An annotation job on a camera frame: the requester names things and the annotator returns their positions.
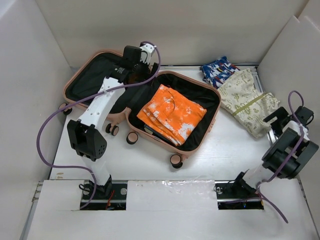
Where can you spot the blue white patterned shorts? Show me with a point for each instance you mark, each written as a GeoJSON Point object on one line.
{"type": "Point", "coordinates": [217, 72]}

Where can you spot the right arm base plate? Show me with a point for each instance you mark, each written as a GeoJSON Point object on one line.
{"type": "Point", "coordinates": [237, 200]}

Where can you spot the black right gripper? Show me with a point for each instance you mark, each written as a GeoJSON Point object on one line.
{"type": "Point", "coordinates": [281, 113]}

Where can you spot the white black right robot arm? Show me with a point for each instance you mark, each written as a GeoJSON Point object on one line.
{"type": "Point", "coordinates": [286, 157]}

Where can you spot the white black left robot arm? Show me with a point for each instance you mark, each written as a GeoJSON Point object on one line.
{"type": "Point", "coordinates": [85, 134]}

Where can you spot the orange white tie-dye shorts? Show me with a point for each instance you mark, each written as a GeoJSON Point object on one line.
{"type": "Point", "coordinates": [171, 115]}

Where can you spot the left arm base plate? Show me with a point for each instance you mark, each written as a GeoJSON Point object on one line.
{"type": "Point", "coordinates": [115, 201]}

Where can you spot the white foam board front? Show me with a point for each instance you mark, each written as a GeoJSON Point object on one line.
{"type": "Point", "coordinates": [171, 210]}

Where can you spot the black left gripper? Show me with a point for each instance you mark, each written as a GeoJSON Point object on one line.
{"type": "Point", "coordinates": [146, 67]}

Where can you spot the cream patterned shorts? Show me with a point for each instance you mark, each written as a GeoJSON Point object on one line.
{"type": "Point", "coordinates": [246, 104]}

